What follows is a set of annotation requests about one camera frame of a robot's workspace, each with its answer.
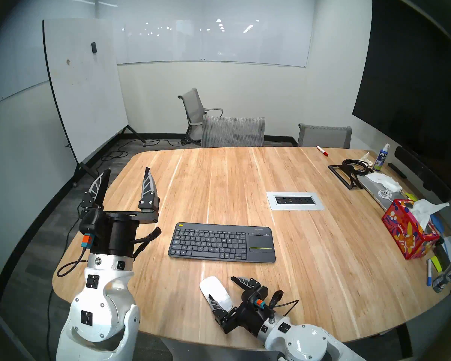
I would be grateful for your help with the silver table power outlet box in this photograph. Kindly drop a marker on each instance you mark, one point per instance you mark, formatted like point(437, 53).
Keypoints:
point(295, 200)

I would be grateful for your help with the crumpled white tissue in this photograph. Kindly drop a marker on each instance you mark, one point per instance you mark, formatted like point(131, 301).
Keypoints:
point(366, 157)

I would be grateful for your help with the white charger with cloth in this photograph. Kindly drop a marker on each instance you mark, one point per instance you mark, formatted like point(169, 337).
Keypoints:
point(385, 181)

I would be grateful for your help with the blue flat object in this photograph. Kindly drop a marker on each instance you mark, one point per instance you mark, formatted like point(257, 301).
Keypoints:
point(438, 223)

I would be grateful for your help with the low grey mesh chair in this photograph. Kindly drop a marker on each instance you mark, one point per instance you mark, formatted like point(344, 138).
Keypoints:
point(325, 137)

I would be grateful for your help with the grey office chair with armrests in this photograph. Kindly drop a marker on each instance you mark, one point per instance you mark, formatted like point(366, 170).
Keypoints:
point(192, 108)

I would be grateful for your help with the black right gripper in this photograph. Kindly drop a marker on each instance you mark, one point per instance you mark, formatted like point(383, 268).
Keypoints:
point(248, 311)

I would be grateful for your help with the yellow sticky notes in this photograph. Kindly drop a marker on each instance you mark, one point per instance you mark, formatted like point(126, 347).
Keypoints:
point(410, 197)

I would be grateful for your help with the blue whiteboard marker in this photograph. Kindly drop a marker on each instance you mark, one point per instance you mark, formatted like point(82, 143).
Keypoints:
point(429, 273)

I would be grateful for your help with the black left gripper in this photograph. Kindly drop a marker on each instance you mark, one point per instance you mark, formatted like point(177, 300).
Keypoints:
point(116, 234)

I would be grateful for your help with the red whiteboard marker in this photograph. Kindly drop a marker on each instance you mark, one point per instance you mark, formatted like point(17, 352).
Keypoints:
point(322, 150)

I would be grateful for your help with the black laptop stand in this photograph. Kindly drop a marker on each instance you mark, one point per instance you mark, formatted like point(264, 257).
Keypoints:
point(340, 174)

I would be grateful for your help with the whiteboard cleaner spray bottle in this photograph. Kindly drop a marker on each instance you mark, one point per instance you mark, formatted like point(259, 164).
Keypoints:
point(380, 161)

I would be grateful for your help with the silver closed laptop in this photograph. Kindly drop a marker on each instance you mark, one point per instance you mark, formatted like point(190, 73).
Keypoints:
point(374, 196)

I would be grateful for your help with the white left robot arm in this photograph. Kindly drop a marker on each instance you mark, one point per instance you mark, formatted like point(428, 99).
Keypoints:
point(97, 315)

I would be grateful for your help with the black video sound bar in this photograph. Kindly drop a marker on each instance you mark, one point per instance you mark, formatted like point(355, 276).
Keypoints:
point(424, 174)

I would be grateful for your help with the rolling white whiteboard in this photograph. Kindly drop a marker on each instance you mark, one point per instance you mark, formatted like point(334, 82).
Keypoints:
point(86, 89)

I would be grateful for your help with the grey black can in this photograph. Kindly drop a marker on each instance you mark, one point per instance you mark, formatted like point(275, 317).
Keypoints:
point(447, 275)

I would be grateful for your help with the white tissue sticking out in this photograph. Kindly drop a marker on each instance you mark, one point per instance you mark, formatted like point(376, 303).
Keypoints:
point(424, 210)

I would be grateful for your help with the wide grey mesh chair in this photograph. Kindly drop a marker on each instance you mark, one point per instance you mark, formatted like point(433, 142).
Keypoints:
point(233, 132)

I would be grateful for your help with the red floral tissue box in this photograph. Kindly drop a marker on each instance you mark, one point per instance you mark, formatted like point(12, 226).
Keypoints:
point(406, 232)

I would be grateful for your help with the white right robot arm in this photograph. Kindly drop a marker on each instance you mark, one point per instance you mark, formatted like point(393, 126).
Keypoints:
point(304, 341)

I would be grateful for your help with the glass wall whiteboard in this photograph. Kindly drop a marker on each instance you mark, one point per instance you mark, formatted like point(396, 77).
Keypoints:
point(218, 25)

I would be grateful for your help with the white mouse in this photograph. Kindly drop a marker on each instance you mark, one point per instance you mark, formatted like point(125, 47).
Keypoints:
point(214, 287)

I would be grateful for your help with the large black wall screen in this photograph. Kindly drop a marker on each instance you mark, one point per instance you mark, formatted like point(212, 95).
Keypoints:
point(413, 82)

